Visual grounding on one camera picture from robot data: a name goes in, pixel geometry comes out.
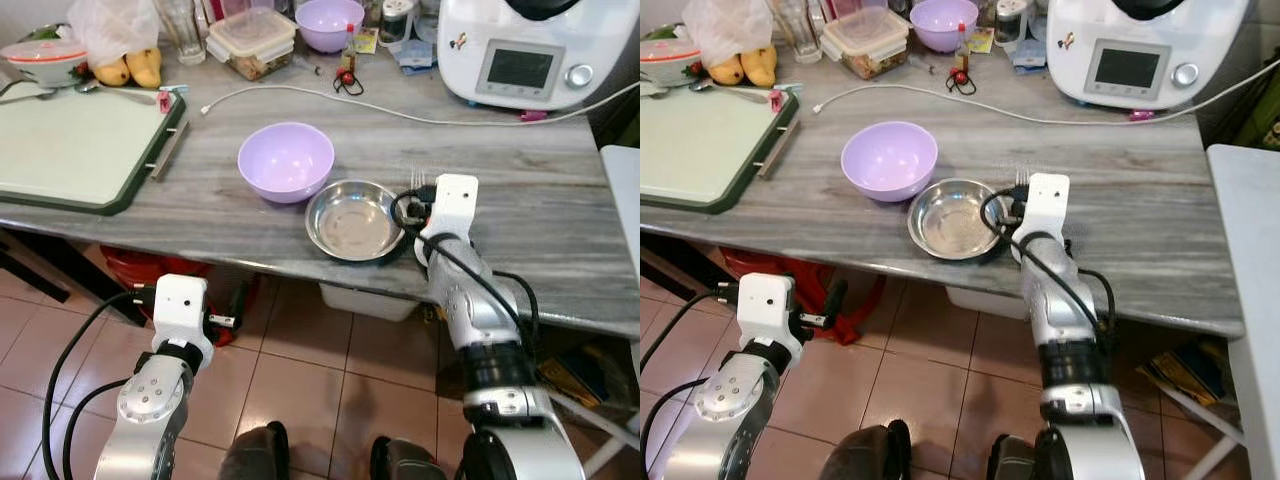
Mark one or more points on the silver metal fork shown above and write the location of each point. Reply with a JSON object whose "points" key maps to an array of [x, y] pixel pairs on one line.
{"points": [[1021, 178]]}

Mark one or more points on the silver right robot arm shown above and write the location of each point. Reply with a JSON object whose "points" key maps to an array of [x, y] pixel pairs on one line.
{"points": [[1065, 300], [470, 300]]}

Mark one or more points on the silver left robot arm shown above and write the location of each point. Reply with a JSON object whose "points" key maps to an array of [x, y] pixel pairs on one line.
{"points": [[725, 400], [148, 405]]}

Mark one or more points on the red plastic bucket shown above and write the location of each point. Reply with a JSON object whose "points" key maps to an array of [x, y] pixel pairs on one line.
{"points": [[850, 315], [135, 268]]}

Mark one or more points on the stainless steel bowl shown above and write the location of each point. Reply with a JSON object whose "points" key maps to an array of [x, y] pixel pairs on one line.
{"points": [[950, 222], [350, 222]]}

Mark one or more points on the white plastic bin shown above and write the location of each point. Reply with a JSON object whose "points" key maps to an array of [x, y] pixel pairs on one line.
{"points": [[985, 300], [365, 300]]}

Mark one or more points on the black left robot foot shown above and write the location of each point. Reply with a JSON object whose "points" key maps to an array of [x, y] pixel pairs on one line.
{"points": [[865, 455], [255, 455]]}

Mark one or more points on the black robot foot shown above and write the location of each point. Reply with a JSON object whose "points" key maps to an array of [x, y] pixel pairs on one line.
{"points": [[865, 455], [400, 462], [1010, 460], [255, 455]]}

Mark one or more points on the purple plastic bowl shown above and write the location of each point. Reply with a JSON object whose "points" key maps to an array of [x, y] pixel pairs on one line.
{"points": [[944, 22], [330, 22], [286, 160], [888, 160]]}

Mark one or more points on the blue paper packet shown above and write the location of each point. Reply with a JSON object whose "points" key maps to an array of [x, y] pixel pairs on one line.
{"points": [[1028, 53], [415, 55]]}

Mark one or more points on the white kitchen machine with screen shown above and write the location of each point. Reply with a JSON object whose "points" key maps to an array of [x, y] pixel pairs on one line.
{"points": [[1075, 50], [470, 50]]}

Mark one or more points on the small red capped sauce bottle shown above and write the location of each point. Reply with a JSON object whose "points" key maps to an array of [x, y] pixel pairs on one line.
{"points": [[349, 50], [962, 48]]}

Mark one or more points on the yellow printed card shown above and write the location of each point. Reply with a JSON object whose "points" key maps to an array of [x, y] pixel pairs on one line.
{"points": [[366, 41], [981, 40]]}

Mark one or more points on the glass jar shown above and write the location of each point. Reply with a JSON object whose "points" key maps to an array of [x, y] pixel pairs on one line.
{"points": [[397, 20], [1012, 20]]}

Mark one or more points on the white side table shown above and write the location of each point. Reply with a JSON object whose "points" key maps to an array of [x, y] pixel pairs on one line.
{"points": [[625, 210], [1250, 260]]}

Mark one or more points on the white tray with green rim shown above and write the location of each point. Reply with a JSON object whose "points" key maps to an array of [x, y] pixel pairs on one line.
{"points": [[700, 140], [70, 145]]}

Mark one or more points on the pink plastic clip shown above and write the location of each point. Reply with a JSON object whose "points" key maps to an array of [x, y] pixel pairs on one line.
{"points": [[166, 99], [778, 99]]}

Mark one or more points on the black right robot foot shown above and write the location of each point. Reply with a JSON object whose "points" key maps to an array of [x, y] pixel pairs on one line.
{"points": [[1010, 460], [400, 462]]}

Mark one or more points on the clear lidded food container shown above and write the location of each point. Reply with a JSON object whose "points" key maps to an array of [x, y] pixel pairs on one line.
{"points": [[865, 38], [252, 38]]}

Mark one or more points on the silver metal spoon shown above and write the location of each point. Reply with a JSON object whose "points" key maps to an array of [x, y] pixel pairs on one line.
{"points": [[730, 92], [120, 94]]}

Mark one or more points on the yellow books stack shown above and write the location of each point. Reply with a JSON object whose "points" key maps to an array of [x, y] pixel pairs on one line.
{"points": [[1185, 372], [580, 375]]}

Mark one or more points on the yellow mango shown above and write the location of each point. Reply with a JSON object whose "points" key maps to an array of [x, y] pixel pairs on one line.
{"points": [[112, 72], [761, 68], [726, 72], [147, 68]]}

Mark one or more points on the clear drinking glass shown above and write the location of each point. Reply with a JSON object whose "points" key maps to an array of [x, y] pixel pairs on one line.
{"points": [[797, 30], [182, 30]]}

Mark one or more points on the white bowl with orange rim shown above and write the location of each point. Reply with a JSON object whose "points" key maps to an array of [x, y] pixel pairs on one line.
{"points": [[42, 62], [668, 62]]}

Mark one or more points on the clear plastic bag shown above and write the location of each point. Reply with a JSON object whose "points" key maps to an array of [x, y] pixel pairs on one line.
{"points": [[725, 25], [112, 25]]}

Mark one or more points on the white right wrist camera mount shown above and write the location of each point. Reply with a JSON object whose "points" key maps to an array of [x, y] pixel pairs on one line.
{"points": [[452, 205], [1045, 205]]}

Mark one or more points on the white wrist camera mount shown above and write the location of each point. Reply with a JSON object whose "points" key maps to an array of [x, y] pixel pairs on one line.
{"points": [[452, 205], [180, 305], [768, 303], [1045, 205]]}

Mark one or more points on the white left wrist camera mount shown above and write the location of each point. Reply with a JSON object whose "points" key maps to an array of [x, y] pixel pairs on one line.
{"points": [[180, 305], [768, 303]]}

